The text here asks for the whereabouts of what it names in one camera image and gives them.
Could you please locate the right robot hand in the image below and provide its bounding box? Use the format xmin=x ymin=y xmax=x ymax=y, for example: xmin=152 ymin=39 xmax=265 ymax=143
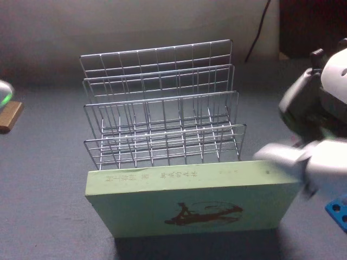
xmin=252 ymin=48 xmax=347 ymax=201

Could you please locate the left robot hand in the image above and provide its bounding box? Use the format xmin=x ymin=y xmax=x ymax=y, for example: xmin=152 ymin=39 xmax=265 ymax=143
xmin=0 ymin=80 xmax=15 ymax=113

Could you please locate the pale green book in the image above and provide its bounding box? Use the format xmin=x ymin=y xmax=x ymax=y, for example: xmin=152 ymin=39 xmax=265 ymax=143
xmin=85 ymin=159 xmax=304 ymax=239

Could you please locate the wooden block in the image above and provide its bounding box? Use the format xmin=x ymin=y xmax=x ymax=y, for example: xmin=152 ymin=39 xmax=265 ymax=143
xmin=0 ymin=101 xmax=24 ymax=134

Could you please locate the blue perforated block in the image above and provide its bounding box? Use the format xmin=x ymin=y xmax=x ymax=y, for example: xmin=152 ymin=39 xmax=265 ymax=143
xmin=324 ymin=196 xmax=347 ymax=233

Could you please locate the black cable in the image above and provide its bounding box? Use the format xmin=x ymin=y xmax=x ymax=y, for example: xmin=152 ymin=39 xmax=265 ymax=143
xmin=245 ymin=0 xmax=272 ymax=63

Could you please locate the silver wire file rack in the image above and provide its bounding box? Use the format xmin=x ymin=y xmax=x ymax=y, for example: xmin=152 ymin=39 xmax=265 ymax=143
xmin=79 ymin=40 xmax=247 ymax=171

